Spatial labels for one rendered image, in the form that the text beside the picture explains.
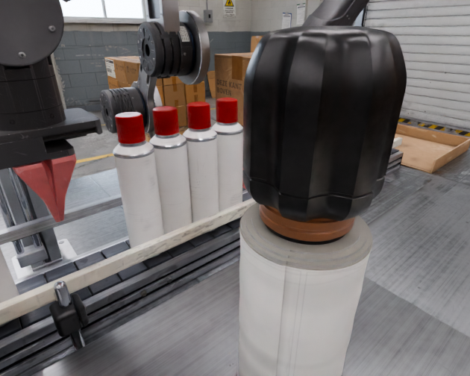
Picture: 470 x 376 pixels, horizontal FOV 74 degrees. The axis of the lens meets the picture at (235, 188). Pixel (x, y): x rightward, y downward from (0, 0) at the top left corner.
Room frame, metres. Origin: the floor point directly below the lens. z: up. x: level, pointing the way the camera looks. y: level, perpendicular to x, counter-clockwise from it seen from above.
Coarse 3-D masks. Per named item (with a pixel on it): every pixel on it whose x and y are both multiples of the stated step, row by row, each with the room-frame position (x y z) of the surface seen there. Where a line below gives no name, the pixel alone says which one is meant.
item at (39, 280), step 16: (128, 240) 0.41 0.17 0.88; (192, 240) 0.41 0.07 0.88; (208, 240) 0.41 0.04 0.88; (96, 256) 0.37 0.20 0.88; (112, 256) 0.37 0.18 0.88; (160, 256) 0.37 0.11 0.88; (176, 256) 0.37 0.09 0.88; (48, 272) 0.33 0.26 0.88; (64, 272) 0.33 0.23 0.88; (128, 272) 0.33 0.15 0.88; (32, 288) 0.31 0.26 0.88; (96, 288) 0.31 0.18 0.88; (48, 304) 0.28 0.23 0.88; (16, 320) 0.25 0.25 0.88; (32, 320) 0.25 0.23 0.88; (0, 336) 0.23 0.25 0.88
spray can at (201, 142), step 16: (192, 112) 0.44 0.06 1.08; (208, 112) 0.45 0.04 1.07; (192, 128) 0.44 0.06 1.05; (208, 128) 0.45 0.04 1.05; (192, 144) 0.43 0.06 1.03; (208, 144) 0.43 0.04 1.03; (192, 160) 0.43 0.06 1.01; (208, 160) 0.43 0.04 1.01; (192, 176) 0.43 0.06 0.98; (208, 176) 0.43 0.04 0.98; (192, 192) 0.43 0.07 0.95; (208, 192) 0.43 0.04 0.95; (192, 208) 0.43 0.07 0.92; (208, 208) 0.43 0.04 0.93
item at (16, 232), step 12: (84, 204) 0.38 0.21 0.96; (96, 204) 0.38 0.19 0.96; (108, 204) 0.39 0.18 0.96; (120, 204) 0.40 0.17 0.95; (48, 216) 0.35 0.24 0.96; (72, 216) 0.36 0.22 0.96; (84, 216) 0.37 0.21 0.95; (12, 228) 0.32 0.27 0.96; (24, 228) 0.32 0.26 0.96; (36, 228) 0.33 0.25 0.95; (48, 228) 0.34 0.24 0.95; (0, 240) 0.31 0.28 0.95; (12, 240) 0.31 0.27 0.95
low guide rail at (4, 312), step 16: (400, 144) 0.83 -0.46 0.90; (240, 208) 0.45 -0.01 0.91; (192, 224) 0.40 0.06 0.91; (208, 224) 0.41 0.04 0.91; (224, 224) 0.43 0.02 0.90; (160, 240) 0.36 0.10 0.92; (176, 240) 0.37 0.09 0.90; (128, 256) 0.33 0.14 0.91; (144, 256) 0.34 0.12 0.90; (80, 272) 0.29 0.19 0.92; (96, 272) 0.30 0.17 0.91; (112, 272) 0.31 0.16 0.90; (48, 288) 0.27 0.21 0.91; (80, 288) 0.29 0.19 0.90; (0, 304) 0.24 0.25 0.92; (16, 304) 0.25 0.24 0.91; (32, 304) 0.26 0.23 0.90; (0, 320) 0.24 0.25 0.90
